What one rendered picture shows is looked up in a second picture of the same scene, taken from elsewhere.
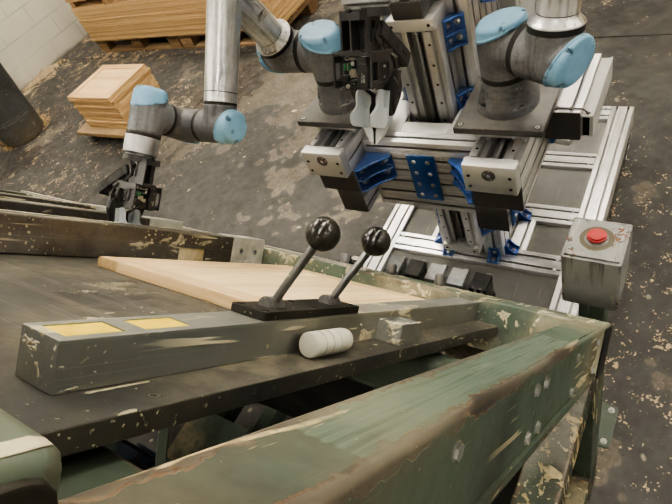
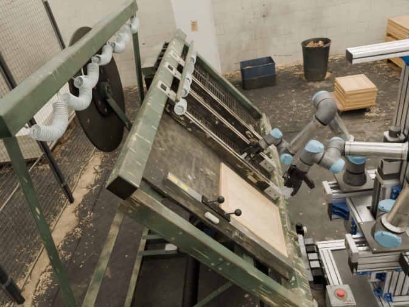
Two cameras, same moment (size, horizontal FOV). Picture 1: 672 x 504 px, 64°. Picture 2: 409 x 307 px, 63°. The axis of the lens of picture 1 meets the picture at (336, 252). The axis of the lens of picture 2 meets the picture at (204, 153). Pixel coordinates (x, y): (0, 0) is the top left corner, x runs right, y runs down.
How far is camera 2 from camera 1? 1.23 m
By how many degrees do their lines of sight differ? 40
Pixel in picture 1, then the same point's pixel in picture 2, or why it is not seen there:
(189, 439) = not seen: hidden behind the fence
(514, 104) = not seen: hidden behind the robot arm
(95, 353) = (170, 183)
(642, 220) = not seen: outside the picture
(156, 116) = (272, 139)
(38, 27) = (367, 33)
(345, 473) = (157, 211)
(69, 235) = (223, 151)
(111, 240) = (232, 159)
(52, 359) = (165, 179)
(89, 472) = (156, 194)
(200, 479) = (149, 198)
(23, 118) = (318, 71)
